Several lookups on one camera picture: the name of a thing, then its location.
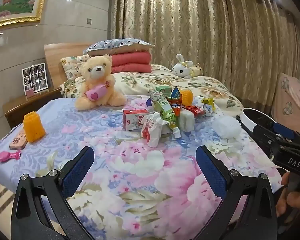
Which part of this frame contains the beige teddy bear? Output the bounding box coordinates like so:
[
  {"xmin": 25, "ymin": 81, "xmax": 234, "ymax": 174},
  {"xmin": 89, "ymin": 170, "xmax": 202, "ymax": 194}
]
[{"xmin": 75, "ymin": 54, "xmax": 127, "ymax": 110}]

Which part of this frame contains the white foam fruit net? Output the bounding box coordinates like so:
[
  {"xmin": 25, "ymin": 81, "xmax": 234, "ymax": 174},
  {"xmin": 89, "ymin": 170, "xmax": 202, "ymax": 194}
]
[{"xmin": 212, "ymin": 116, "xmax": 242, "ymax": 138}]

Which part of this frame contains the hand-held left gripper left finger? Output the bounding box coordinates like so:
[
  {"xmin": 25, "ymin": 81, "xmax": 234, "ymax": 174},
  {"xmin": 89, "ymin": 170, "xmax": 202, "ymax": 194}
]
[{"xmin": 11, "ymin": 146, "xmax": 94, "ymax": 240}]

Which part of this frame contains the wooden nightstand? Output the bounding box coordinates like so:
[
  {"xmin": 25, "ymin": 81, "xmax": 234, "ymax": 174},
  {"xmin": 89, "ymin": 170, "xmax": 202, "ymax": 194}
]
[{"xmin": 4, "ymin": 87, "xmax": 63, "ymax": 130}]

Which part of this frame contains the orange spiky ball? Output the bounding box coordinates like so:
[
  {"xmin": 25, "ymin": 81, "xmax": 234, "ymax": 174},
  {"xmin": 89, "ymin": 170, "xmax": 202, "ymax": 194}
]
[{"xmin": 180, "ymin": 90, "xmax": 194, "ymax": 105}]

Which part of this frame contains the yellow plastic wrapper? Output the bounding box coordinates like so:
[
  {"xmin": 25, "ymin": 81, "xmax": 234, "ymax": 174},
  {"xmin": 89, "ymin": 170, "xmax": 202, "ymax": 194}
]
[{"xmin": 201, "ymin": 97, "xmax": 215, "ymax": 110}]

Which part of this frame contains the green white drink carton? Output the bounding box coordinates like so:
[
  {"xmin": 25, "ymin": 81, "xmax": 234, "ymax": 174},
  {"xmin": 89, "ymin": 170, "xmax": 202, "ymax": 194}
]
[{"xmin": 149, "ymin": 91, "xmax": 182, "ymax": 138}]

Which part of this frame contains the panda print pillow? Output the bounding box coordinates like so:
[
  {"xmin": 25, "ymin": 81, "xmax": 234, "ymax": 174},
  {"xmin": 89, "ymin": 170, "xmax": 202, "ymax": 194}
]
[{"xmin": 83, "ymin": 38, "xmax": 155, "ymax": 58}]

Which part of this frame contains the small tan plush animal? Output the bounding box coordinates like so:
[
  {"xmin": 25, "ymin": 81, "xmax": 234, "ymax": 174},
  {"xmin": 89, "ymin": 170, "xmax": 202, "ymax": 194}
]
[{"xmin": 190, "ymin": 64, "xmax": 203, "ymax": 77}]

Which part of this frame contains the white rimmed black trash bin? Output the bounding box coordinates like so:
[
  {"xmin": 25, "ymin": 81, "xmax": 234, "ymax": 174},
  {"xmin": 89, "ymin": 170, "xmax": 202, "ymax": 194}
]
[{"xmin": 236, "ymin": 108, "xmax": 277, "ymax": 137}]

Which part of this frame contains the blue pink floral blanket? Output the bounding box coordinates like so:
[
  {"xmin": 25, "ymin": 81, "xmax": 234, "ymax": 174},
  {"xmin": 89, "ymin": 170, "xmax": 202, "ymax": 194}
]
[{"xmin": 0, "ymin": 94, "xmax": 285, "ymax": 240}]

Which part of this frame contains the orange foam fruit net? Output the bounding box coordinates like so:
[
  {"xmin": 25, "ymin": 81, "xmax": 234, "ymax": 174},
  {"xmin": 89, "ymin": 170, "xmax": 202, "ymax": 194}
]
[{"xmin": 23, "ymin": 111, "xmax": 46, "ymax": 143}]

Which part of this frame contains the gold patterned curtain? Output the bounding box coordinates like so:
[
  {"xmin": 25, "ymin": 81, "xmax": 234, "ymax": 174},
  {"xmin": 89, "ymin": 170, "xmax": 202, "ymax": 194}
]
[{"xmin": 110, "ymin": 0, "xmax": 300, "ymax": 110}]

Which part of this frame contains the pink plastic toy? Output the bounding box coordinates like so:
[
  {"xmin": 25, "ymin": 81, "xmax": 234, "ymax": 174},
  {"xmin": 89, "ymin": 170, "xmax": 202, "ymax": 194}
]
[{"xmin": 0, "ymin": 149, "xmax": 22, "ymax": 165}]

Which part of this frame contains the cartoon print pillow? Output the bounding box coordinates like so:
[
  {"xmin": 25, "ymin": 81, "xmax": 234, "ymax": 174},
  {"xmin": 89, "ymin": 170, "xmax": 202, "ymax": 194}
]
[{"xmin": 60, "ymin": 54, "xmax": 90, "ymax": 80}]

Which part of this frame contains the white bunny plush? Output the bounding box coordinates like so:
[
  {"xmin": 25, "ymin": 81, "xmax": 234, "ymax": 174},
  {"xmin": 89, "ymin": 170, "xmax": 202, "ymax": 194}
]
[{"xmin": 172, "ymin": 54, "xmax": 194, "ymax": 78}]

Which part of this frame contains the wooden headboard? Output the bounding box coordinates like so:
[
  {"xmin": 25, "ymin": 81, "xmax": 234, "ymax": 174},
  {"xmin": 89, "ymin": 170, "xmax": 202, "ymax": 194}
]
[{"xmin": 44, "ymin": 42, "xmax": 95, "ymax": 80}]

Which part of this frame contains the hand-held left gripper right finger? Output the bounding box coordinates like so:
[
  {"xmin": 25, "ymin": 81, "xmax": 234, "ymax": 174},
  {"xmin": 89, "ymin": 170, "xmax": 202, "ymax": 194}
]
[{"xmin": 195, "ymin": 145, "xmax": 278, "ymax": 240}]

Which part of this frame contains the black white photo frame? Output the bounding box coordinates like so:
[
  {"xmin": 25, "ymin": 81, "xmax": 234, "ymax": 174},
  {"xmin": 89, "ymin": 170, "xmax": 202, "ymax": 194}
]
[{"xmin": 22, "ymin": 62, "xmax": 49, "ymax": 93}]

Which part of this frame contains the red snack wrapper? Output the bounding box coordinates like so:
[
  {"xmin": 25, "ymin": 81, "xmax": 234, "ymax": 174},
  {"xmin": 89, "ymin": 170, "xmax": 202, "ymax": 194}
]
[{"xmin": 182, "ymin": 105, "xmax": 205, "ymax": 118}]

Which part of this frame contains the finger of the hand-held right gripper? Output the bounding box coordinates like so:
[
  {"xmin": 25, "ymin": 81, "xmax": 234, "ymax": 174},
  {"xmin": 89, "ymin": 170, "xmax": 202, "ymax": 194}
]
[
  {"xmin": 274, "ymin": 122, "xmax": 300, "ymax": 143},
  {"xmin": 252, "ymin": 125, "xmax": 300, "ymax": 153}
]

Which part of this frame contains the pink reed diffuser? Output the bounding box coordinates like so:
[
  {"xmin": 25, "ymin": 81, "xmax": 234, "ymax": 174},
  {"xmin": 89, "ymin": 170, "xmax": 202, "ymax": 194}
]
[{"xmin": 25, "ymin": 79, "xmax": 35, "ymax": 97}]

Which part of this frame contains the small green juice box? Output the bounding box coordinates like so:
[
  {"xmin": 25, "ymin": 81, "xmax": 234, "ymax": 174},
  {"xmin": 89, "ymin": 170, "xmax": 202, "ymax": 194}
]
[{"xmin": 156, "ymin": 85, "xmax": 172, "ymax": 97}]

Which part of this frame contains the orange snack bag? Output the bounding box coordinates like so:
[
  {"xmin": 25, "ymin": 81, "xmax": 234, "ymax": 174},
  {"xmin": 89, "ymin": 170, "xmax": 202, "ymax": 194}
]
[{"xmin": 165, "ymin": 96, "xmax": 183, "ymax": 111}]

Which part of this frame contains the folded red quilt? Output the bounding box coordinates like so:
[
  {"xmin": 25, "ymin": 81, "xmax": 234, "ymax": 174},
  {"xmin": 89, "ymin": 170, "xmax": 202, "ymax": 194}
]
[{"xmin": 110, "ymin": 51, "xmax": 153, "ymax": 75}]

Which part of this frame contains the person's right hand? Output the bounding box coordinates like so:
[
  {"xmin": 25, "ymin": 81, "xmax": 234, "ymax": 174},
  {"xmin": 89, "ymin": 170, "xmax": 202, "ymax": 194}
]
[{"xmin": 276, "ymin": 172, "xmax": 300, "ymax": 217}]

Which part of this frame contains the phone in pink case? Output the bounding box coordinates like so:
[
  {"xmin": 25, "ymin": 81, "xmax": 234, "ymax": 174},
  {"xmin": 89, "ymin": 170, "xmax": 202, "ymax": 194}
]
[{"xmin": 9, "ymin": 130, "xmax": 28, "ymax": 150}]

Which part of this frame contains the beige floral quilt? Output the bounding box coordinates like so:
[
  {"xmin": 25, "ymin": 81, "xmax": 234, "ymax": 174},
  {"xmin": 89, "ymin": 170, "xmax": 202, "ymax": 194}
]
[{"xmin": 60, "ymin": 64, "xmax": 245, "ymax": 120}]

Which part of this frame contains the small white paper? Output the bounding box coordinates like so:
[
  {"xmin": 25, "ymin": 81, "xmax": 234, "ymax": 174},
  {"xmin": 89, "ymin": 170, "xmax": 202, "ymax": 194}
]
[{"xmin": 199, "ymin": 105, "xmax": 213, "ymax": 118}]

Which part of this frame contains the pink heart print cover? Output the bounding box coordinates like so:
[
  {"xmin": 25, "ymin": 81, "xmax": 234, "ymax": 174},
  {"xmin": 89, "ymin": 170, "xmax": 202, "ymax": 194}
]
[{"xmin": 271, "ymin": 72, "xmax": 300, "ymax": 130}]

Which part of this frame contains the red white milk carton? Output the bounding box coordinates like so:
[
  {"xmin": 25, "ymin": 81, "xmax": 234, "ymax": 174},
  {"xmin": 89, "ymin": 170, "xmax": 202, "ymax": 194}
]
[{"xmin": 123, "ymin": 109, "xmax": 150, "ymax": 132}]

